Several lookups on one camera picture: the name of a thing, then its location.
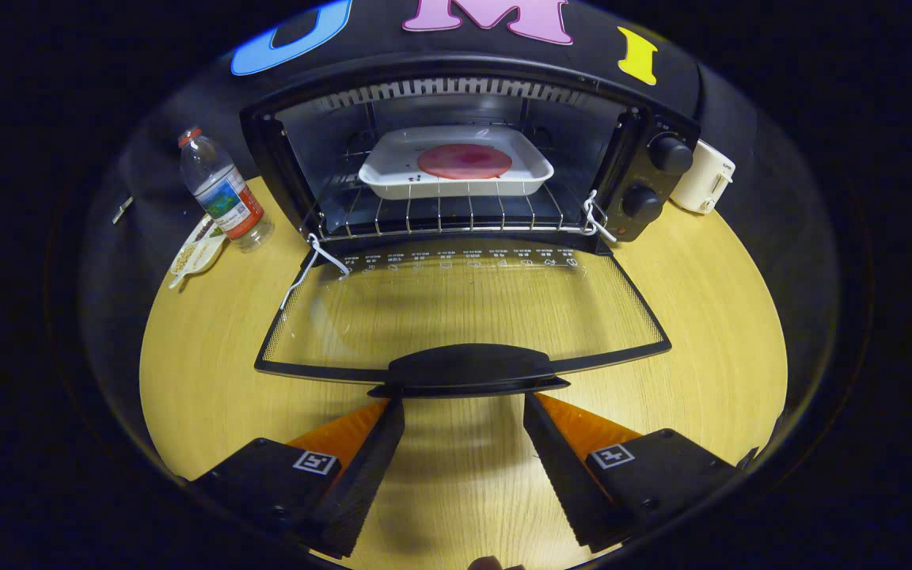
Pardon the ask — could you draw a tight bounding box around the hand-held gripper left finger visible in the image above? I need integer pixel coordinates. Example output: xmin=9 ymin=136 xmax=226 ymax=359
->
xmin=187 ymin=396 xmax=407 ymax=560

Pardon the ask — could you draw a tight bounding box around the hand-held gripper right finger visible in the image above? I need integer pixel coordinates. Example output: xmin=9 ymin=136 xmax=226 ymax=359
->
xmin=523 ymin=392 xmax=746 ymax=553

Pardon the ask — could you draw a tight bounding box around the white square plate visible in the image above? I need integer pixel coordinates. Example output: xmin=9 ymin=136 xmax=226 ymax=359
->
xmin=358 ymin=125 xmax=555 ymax=200

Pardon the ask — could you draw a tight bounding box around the black toaster oven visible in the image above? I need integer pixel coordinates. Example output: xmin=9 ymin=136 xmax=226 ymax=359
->
xmin=238 ymin=51 xmax=702 ymax=399

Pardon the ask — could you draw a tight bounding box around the round pink ham slice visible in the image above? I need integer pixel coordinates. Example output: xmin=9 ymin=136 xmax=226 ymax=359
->
xmin=416 ymin=143 xmax=514 ymax=181

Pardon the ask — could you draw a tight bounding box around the white pop-up toaster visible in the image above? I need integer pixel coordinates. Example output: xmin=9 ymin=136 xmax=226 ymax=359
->
xmin=668 ymin=139 xmax=737 ymax=215

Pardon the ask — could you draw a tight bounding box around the white printed packet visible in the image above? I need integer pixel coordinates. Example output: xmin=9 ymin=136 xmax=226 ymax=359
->
xmin=168 ymin=214 xmax=229 ymax=290

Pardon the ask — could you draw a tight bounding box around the clear plastic water bottle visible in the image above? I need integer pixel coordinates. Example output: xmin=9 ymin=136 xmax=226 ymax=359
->
xmin=178 ymin=127 xmax=276 ymax=253

